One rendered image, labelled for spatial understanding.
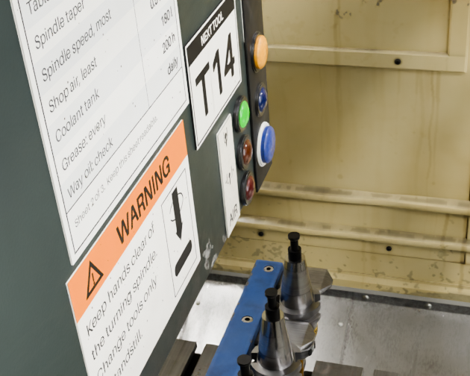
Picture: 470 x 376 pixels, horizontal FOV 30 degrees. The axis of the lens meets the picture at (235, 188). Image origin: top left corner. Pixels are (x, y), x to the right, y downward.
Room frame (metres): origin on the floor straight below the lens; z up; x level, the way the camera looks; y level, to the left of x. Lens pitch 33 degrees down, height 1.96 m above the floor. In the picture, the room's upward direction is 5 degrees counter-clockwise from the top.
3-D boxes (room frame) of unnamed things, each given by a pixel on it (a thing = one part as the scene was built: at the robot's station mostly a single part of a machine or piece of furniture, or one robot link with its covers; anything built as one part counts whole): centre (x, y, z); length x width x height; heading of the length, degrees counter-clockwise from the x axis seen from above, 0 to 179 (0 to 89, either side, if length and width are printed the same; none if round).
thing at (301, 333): (0.81, -0.05, 1.21); 0.07 x 0.05 x 0.01; 70
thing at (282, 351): (0.76, -0.03, 1.26); 0.04 x 0.04 x 0.07
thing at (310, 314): (0.86, -0.07, 1.21); 0.06 x 0.06 x 0.03
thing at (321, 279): (0.91, -0.09, 1.21); 0.07 x 0.05 x 0.01; 70
